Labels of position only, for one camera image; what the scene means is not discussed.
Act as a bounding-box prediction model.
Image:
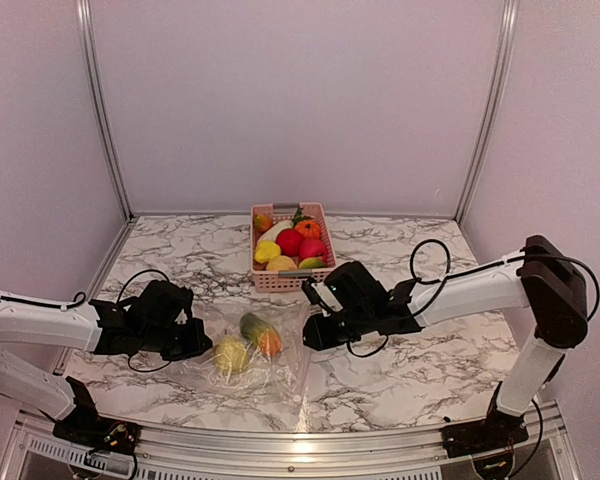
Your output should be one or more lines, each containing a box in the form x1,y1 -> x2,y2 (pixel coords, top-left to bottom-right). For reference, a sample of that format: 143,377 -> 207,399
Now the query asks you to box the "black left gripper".
140,317 -> 213,362

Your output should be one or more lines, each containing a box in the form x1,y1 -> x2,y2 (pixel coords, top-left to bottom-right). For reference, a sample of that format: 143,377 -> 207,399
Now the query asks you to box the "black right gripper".
296,304 -> 374,351

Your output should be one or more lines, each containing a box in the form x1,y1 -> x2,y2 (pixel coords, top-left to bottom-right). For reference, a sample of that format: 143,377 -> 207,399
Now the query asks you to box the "pale yellow fake fruit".
214,335 -> 250,376

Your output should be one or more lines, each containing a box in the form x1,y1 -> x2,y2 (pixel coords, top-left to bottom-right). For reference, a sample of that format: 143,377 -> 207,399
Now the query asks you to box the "green orange fake mango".
239,312 -> 282,358

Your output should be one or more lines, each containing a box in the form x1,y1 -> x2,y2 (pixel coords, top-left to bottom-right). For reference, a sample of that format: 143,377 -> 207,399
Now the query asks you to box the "clear zip top bag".
165,303 -> 310,403

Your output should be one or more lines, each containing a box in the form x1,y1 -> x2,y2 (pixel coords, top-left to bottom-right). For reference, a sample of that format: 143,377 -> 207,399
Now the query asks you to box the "peach fake fruit with leaf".
266,255 -> 298,271

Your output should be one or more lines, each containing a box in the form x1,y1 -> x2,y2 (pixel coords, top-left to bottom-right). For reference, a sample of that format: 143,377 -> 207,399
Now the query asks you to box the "pink fake fruit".
298,238 -> 328,261

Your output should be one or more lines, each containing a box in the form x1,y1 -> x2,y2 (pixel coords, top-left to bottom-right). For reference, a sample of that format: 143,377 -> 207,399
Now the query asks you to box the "red fake pepper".
276,228 -> 305,257

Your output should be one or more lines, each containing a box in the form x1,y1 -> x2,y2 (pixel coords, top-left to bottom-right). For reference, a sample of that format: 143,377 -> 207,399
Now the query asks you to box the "yellow fake lemon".
254,240 -> 281,265

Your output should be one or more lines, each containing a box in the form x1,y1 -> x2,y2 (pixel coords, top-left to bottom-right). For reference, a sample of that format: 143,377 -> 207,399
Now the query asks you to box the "orange fake pumpkin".
294,219 -> 322,240

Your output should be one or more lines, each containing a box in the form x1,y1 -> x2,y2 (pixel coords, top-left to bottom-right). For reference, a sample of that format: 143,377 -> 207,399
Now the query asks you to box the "orange red fake fruit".
253,214 -> 273,233

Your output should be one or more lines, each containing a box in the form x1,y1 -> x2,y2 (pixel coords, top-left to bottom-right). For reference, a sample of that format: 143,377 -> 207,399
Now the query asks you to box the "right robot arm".
302,235 -> 600,448

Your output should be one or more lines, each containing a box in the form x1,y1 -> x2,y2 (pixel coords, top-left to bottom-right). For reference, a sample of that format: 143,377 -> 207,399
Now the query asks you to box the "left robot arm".
0,280 -> 212,445

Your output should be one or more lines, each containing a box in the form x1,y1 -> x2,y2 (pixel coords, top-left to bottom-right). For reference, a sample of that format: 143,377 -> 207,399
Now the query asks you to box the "pink perforated plastic basket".
251,202 -> 336,293

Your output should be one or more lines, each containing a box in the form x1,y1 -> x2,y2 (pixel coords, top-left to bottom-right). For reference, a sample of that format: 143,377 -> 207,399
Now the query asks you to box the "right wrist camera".
302,277 -> 343,315

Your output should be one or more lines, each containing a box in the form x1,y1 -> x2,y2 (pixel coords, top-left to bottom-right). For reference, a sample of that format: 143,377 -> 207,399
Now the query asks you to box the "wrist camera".
302,277 -> 343,315
175,288 -> 194,325

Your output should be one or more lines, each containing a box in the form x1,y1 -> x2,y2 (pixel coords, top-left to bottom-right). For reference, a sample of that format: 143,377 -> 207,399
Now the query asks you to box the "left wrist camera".
175,288 -> 194,325

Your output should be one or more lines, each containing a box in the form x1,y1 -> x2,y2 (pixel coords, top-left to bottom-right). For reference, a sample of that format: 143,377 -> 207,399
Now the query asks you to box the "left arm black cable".
0,268 -> 191,374

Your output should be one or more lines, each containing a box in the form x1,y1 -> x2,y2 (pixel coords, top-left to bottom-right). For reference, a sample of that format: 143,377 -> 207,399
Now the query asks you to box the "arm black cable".
347,238 -> 600,359
0,268 -> 191,374

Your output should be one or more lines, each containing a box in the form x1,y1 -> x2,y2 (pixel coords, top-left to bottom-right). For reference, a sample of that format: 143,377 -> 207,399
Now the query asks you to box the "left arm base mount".
53,377 -> 141,455

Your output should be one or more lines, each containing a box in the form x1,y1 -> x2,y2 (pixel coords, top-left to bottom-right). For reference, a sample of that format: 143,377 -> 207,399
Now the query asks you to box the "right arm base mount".
441,419 -> 529,458

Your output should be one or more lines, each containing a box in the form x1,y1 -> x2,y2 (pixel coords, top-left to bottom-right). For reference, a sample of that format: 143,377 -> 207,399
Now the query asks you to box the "front aluminium rail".
0,402 -> 582,479

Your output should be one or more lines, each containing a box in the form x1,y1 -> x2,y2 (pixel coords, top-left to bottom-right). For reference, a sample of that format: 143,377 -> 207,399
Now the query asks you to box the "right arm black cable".
347,238 -> 600,359

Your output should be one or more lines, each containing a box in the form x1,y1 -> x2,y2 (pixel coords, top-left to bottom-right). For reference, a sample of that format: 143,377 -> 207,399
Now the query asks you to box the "left aluminium frame post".
76,0 -> 134,223

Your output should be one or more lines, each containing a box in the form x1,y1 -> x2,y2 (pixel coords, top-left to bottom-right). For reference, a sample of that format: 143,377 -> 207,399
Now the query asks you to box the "aluminium frame post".
76,0 -> 134,223
454,0 -> 519,225

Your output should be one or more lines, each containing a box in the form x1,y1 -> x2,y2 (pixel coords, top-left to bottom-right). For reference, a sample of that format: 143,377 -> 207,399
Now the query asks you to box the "right aluminium frame post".
454,0 -> 519,225

